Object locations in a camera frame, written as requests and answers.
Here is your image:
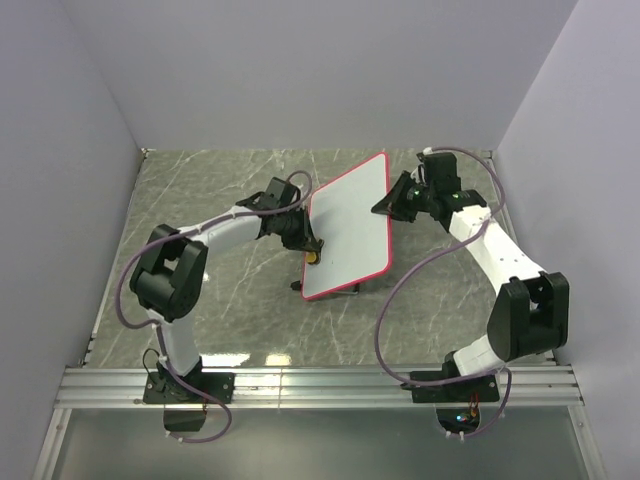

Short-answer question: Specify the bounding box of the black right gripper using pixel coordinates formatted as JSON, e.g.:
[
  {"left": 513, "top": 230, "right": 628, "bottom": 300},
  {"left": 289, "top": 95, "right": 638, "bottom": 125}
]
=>
[{"left": 369, "top": 171, "right": 434, "bottom": 224}]

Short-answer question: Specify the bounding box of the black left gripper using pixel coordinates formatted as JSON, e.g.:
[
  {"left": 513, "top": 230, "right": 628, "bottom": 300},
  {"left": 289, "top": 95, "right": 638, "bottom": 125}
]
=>
[{"left": 278, "top": 207, "right": 320, "bottom": 254}]

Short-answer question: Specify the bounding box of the yellow black bone eraser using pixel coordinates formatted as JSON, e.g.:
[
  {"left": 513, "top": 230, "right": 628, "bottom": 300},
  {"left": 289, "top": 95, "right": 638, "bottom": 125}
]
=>
[{"left": 305, "top": 252, "right": 320, "bottom": 265}]

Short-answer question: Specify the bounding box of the pink framed whiteboard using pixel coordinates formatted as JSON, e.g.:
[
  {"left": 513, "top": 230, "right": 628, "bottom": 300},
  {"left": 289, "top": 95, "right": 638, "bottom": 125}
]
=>
[{"left": 301, "top": 152, "right": 392, "bottom": 301}]

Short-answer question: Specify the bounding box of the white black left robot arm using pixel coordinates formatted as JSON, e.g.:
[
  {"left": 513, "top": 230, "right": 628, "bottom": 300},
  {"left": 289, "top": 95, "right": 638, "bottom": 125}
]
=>
[{"left": 129, "top": 192, "right": 324, "bottom": 402}]

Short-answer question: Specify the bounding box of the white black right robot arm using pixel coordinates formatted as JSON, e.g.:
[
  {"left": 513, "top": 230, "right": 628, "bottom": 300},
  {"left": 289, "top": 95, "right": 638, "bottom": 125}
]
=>
[{"left": 371, "top": 172, "right": 570, "bottom": 400}]

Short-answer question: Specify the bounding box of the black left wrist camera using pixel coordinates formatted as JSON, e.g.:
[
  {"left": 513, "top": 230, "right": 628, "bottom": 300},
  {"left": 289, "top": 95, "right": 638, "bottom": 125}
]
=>
[{"left": 261, "top": 177, "right": 301, "bottom": 210}]

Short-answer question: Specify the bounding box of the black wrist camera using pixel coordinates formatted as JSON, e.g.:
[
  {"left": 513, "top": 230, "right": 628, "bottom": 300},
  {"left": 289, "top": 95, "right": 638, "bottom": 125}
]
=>
[
  {"left": 422, "top": 152, "right": 461, "bottom": 195},
  {"left": 261, "top": 177, "right": 301, "bottom": 210}
]

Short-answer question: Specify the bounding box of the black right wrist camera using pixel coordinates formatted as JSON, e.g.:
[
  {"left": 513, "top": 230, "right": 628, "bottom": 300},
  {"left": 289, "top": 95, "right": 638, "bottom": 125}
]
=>
[{"left": 422, "top": 152, "right": 461, "bottom": 195}]

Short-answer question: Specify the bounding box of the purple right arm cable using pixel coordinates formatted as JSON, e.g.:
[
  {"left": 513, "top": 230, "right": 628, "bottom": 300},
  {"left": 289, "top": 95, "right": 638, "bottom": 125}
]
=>
[{"left": 374, "top": 145, "right": 514, "bottom": 442}]

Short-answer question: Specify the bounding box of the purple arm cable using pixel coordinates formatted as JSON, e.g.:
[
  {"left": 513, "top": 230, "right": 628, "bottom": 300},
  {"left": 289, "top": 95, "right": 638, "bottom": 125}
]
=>
[
  {"left": 115, "top": 169, "right": 314, "bottom": 445},
  {"left": 374, "top": 145, "right": 514, "bottom": 442}
]

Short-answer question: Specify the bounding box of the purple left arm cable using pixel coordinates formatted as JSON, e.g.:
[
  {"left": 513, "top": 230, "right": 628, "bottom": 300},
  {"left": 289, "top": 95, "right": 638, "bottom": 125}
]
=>
[{"left": 115, "top": 169, "right": 314, "bottom": 445}]

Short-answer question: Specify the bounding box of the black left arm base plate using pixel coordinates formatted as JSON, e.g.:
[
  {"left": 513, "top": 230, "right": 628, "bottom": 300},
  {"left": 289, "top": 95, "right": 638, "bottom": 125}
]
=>
[{"left": 142, "top": 370, "right": 236, "bottom": 405}]

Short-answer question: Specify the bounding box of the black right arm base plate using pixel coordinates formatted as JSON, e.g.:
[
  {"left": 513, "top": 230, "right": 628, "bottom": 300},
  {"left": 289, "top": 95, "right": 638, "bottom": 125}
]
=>
[{"left": 400, "top": 375, "right": 500, "bottom": 404}]

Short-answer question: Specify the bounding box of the aluminium mounting rail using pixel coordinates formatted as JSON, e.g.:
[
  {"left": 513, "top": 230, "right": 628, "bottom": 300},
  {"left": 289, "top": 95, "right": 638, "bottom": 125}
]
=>
[{"left": 54, "top": 364, "right": 584, "bottom": 410}]

